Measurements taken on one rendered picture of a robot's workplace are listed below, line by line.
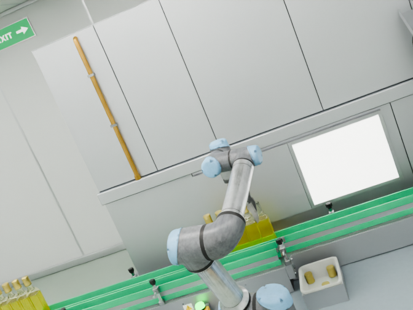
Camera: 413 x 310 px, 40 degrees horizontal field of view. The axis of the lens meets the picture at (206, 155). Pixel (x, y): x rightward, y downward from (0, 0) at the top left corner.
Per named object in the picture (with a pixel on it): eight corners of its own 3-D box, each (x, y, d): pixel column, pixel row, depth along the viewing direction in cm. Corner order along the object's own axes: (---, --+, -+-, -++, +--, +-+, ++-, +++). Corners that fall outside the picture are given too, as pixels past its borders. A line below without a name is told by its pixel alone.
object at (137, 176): (142, 176, 271) (77, 34, 255) (141, 179, 269) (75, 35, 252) (136, 179, 272) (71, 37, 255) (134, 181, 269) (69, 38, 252)
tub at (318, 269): (342, 272, 246) (336, 254, 244) (350, 299, 224) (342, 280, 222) (304, 283, 249) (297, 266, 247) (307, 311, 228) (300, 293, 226)
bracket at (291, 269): (296, 267, 253) (291, 253, 251) (297, 277, 244) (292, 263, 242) (289, 269, 254) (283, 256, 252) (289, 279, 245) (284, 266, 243)
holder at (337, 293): (341, 267, 251) (335, 251, 249) (349, 300, 225) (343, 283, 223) (304, 278, 254) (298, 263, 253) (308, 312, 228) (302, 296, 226)
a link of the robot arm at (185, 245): (267, 331, 204) (200, 246, 170) (229, 334, 210) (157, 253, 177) (269, 301, 212) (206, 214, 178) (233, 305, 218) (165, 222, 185)
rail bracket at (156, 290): (168, 302, 257) (156, 277, 254) (165, 310, 250) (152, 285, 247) (160, 304, 257) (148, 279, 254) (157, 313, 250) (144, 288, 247)
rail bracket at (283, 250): (291, 251, 253) (281, 227, 250) (292, 269, 237) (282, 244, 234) (284, 253, 254) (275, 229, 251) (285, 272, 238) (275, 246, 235)
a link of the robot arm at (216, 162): (224, 155, 201) (233, 144, 211) (196, 162, 206) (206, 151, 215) (231, 175, 203) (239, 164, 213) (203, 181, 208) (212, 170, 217)
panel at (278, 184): (402, 176, 257) (379, 108, 250) (404, 179, 255) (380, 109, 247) (219, 237, 276) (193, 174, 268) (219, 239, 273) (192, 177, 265)
